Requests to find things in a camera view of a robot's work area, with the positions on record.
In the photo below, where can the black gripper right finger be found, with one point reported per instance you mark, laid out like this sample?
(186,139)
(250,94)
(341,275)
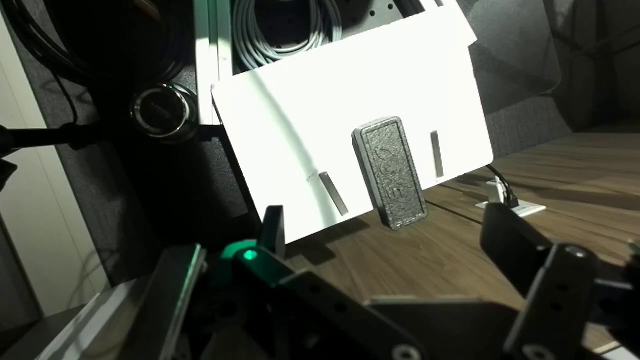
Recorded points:
(510,240)

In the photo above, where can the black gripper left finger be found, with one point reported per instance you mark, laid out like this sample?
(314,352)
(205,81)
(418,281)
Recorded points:
(273,231)

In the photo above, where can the black board eraser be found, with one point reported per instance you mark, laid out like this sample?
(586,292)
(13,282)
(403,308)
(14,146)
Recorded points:
(391,170)

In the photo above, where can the white table socket plate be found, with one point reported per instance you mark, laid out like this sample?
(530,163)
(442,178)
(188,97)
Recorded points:
(527,208)

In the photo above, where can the grey magnetic bar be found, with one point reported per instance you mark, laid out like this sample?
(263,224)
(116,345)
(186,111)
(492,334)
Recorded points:
(333,192)
(436,152)

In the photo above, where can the round black metal knob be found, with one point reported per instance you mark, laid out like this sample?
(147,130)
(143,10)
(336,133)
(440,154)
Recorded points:
(162,113)

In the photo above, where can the black horizontal pole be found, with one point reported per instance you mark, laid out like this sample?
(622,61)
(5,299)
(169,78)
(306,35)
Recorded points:
(60,137)

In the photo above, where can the grey metal rail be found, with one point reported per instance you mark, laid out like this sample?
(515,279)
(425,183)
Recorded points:
(152,300)

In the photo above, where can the white aluminium frame profile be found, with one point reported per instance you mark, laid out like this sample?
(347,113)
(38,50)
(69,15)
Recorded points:
(212,52)

